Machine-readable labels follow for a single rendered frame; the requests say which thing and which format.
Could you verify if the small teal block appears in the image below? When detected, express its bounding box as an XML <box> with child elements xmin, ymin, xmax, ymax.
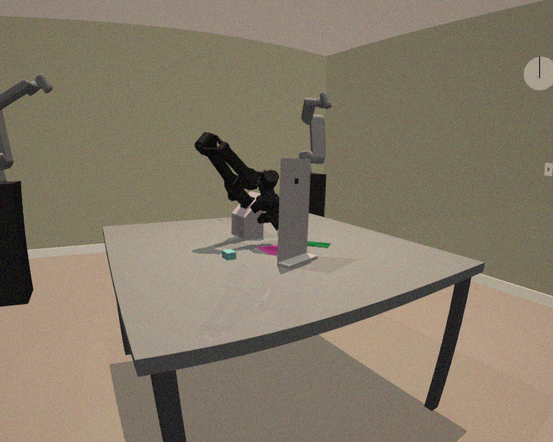
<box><xmin>222</xmin><ymin>250</ymin><xmax>236</xmax><ymax>260</ymax></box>

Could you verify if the green square marker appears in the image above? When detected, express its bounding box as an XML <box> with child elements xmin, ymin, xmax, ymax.
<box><xmin>307</xmin><ymin>241</ymin><xmax>330</xmax><ymax>248</ymax></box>

